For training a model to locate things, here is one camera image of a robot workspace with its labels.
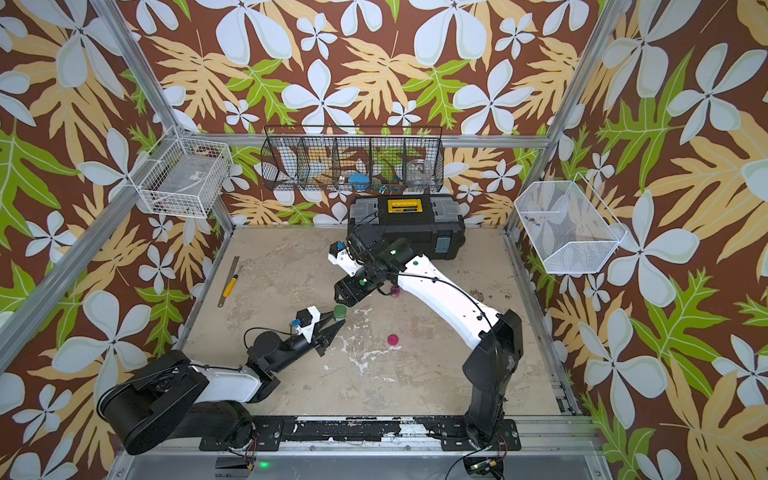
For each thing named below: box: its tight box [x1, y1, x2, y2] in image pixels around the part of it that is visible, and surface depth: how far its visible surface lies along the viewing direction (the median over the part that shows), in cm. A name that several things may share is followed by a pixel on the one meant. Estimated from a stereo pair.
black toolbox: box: [348, 194, 466, 260], surface depth 103 cm
